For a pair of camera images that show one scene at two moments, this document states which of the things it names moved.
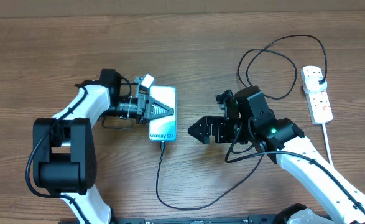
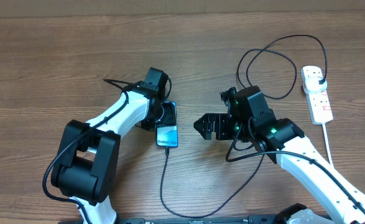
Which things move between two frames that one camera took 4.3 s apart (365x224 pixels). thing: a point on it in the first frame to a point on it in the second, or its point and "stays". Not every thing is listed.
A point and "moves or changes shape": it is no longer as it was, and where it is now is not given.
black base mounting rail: [255, 219] stays
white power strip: [319, 103] stays
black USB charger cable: [259, 51] to [214, 211]
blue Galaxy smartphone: [165, 129] moves or changes shape
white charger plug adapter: [314, 84] stays
